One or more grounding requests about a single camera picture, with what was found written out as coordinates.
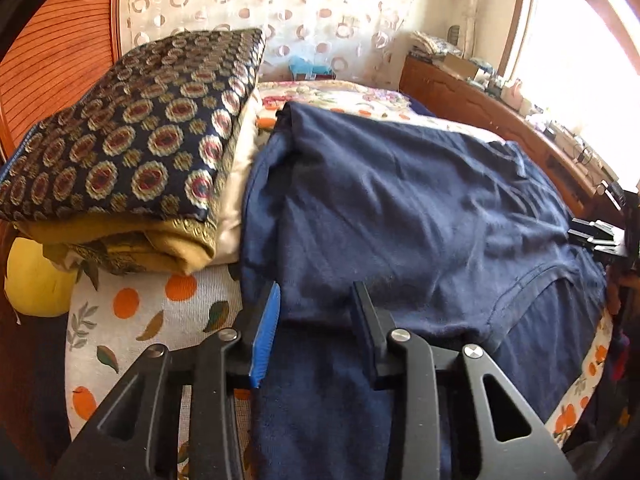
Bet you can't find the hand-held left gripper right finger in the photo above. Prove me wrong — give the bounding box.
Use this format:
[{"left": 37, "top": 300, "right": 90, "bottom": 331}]
[{"left": 350, "top": 280, "right": 576, "bottom": 480}]

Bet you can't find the low wooden cabinet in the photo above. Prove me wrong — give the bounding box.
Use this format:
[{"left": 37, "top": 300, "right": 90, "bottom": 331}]
[{"left": 399, "top": 55, "right": 626, "bottom": 221}]

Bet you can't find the white tied window curtain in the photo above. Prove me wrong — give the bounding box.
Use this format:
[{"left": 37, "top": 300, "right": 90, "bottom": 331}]
[{"left": 452, "top": 0, "right": 482, "bottom": 56}]

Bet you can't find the lace curtain with circles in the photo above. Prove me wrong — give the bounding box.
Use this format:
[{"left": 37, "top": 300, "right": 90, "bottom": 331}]
[{"left": 120, "top": 0, "right": 416, "bottom": 82}]

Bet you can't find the small blue toy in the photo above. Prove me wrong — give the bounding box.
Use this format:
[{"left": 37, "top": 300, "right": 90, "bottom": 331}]
[{"left": 289, "top": 55, "right": 332, "bottom": 81}]

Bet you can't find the stack of folded cloths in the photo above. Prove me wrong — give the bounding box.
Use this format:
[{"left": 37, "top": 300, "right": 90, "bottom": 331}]
[{"left": 410, "top": 30, "right": 461, "bottom": 56}]

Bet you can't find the yellow plush object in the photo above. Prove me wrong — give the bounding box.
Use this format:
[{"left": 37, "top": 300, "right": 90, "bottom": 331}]
[{"left": 4, "top": 237, "right": 78, "bottom": 318}]

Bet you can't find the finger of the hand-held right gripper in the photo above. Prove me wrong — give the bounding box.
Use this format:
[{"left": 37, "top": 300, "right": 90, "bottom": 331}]
[
  {"left": 571, "top": 218, "right": 616, "bottom": 237},
  {"left": 567, "top": 231, "right": 619, "bottom": 252}
]

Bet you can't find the white orange-print bed sheet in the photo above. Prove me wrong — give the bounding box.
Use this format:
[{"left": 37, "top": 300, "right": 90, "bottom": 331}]
[{"left": 65, "top": 260, "right": 616, "bottom": 480}]

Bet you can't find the navy medallion-pattern cushion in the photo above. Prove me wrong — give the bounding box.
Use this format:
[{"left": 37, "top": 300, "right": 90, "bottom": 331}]
[{"left": 0, "top": 27, "right": 266, "bottom": 223}]

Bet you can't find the folded mustard blanket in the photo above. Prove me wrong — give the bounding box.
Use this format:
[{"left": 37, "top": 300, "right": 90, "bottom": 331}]
[{"left": 15, "top": 215, "right": 218, "bottom": 276}]

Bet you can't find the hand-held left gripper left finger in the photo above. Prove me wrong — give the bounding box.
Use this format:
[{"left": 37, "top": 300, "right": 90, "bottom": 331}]
[{"left": 52, "top": 280, "right": 282, "bottom": 480}]

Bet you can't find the cardboard box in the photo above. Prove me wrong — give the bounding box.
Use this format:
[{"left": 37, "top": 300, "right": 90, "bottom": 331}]
[{"left": 442, "top": 52, "right": 478, "bottom": 78}]

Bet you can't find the cream satin pillow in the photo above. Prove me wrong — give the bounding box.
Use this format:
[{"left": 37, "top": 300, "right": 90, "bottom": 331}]
[{"left": 207, "top": 87, "right": 261, "bottom": 266}]

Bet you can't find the floral bed sheet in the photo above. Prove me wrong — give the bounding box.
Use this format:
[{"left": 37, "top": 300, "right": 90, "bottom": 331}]
[{"left": 255, "top": 79, "right": 506, "bottom": 143}]

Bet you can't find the bright window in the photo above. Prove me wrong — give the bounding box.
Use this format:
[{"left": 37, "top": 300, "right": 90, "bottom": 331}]
[{"left": 500, "top": 0, "right": 640, "bottom": 186}]

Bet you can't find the brown slatted wooden wardrobe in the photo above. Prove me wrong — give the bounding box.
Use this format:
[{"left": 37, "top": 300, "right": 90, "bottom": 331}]
[{"left": 0, "top": 0, "right": 126, "bottom": 161}]

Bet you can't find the navy blanket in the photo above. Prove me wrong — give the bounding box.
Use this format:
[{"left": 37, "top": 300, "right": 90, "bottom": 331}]
[{"left": 407, "top": 96, "right": 438, "bottom": 117}]

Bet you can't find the navy printed t-shirt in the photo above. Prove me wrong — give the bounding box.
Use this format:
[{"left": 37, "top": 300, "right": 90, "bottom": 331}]
[{"left": 240, "top": 101, "right": 608, "bottom": 480}]

